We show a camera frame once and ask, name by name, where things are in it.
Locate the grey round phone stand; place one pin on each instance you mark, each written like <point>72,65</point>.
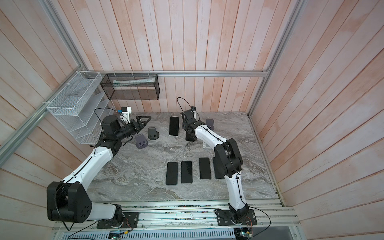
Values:
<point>210,124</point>

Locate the white-edged phone on stand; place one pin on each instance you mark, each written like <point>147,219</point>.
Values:
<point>174,126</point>

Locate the dark round stand front left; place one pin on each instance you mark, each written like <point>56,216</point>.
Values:
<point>141,141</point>

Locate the pink-edged phone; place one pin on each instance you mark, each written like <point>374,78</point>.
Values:
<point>190,137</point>

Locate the black phone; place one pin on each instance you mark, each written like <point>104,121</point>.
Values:
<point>216,171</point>

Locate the grey ventilation grille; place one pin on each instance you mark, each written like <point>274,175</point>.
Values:
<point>182,234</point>

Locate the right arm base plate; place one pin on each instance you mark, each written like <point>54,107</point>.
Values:
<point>228,218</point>

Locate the black wire mesh basket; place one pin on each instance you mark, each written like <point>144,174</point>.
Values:
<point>131,87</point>

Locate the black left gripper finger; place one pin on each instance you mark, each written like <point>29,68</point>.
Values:
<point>143,119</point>
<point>142,125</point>

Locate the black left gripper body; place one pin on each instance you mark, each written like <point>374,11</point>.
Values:
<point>131,128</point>

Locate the green-edged phone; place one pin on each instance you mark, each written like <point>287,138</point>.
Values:
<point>186,172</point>

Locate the blue-edged phone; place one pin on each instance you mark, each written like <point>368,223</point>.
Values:
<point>172,173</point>

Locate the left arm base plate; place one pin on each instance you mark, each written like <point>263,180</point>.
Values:
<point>129,221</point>

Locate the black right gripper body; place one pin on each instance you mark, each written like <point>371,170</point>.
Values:
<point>185,126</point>

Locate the white wire mesh shelf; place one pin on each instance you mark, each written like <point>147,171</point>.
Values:
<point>80,106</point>

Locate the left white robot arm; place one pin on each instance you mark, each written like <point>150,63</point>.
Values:
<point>68,200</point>

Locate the dark round phone stand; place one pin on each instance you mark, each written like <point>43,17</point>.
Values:
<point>153,134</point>

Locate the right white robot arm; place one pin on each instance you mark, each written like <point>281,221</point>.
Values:
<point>228,160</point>

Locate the white folding stand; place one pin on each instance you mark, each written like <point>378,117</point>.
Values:
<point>207,144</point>

